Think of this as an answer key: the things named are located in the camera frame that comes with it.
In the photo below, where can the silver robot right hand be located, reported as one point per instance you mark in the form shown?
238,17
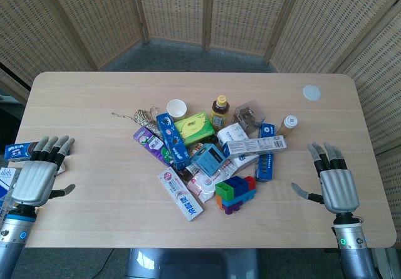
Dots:
340,188

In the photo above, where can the silver robot left hand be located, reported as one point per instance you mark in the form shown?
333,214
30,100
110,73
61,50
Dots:
31,178

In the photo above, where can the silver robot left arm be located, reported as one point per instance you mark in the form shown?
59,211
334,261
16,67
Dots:
12,238

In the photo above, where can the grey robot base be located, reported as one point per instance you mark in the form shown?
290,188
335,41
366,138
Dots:
191,265

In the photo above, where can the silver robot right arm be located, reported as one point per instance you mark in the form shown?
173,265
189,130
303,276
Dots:
354,250

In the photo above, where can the blue box with cookie row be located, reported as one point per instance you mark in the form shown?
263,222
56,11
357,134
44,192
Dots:
265,169

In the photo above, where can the long white toothpaste box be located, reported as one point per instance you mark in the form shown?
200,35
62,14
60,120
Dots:
257,146

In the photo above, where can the clear plastic cube box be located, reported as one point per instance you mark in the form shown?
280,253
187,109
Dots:
249,116

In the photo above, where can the purple toothpaste box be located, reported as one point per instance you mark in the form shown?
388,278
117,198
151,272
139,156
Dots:
152,144

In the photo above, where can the white pink toothpaste box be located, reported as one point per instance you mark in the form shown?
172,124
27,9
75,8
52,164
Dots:
180,194

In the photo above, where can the green tissue packet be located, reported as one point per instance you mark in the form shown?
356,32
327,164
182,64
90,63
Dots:
194,127

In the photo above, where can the blue and white carton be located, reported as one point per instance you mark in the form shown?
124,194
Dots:
7,182

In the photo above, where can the white cap amber bottle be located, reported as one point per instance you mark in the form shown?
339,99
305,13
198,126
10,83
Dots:
289,125

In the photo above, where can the colourful building block toy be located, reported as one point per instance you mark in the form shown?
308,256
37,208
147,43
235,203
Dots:
235,194

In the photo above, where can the white soft tissue pack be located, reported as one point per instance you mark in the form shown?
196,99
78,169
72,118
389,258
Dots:
233,133

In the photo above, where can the light blue small carton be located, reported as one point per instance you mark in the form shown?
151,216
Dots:
208,160

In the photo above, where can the pink wet wipes pack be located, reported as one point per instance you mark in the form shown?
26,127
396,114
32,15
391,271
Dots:
203,185

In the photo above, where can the yellow cap tea bottle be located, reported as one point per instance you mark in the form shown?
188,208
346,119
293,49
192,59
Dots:
219,114

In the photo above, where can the white paper cup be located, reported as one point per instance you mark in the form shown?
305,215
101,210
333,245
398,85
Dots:
176,108

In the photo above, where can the woven bamboo folding screen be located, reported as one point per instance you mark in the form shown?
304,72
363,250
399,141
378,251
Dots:
175,9

